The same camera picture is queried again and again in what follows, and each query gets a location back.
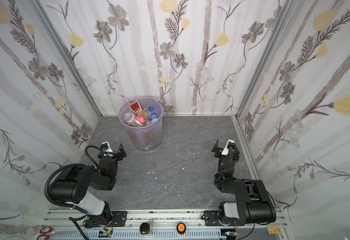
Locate purple lined waste bin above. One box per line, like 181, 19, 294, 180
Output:
118, 97, 164, 152

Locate clear bottle blue label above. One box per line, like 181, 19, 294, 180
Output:
149, 107, 159, 124

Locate small bottle red white cap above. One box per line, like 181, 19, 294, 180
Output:
135, 115, 146, 126

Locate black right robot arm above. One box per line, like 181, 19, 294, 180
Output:
201, 140, 276, 227

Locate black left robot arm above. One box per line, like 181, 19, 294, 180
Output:
44, 142, 127, 229

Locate black knob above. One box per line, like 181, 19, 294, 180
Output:
139, 222, 151, 235

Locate small wooden tag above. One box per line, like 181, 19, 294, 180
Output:
267, 227, 282, 235

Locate orange knob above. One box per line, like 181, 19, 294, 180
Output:
176, 223, 187, 235

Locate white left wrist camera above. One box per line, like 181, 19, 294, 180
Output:
100, 141, 114, 155

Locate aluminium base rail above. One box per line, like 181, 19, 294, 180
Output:
42, 209, 293, 240

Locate red handled scissors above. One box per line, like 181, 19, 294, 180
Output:
36, 227, 55, 240

